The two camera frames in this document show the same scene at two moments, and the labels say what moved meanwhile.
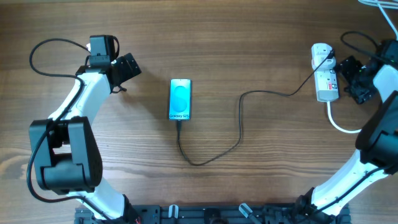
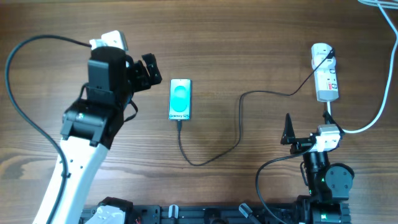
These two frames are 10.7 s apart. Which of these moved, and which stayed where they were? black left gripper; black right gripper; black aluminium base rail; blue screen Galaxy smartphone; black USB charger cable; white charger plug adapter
Moved: black right gripper; black left gripper
Stayed: blue screen Galaxy smartphone; white charger plug adapter; black USB charger cable; black aluminium base rail
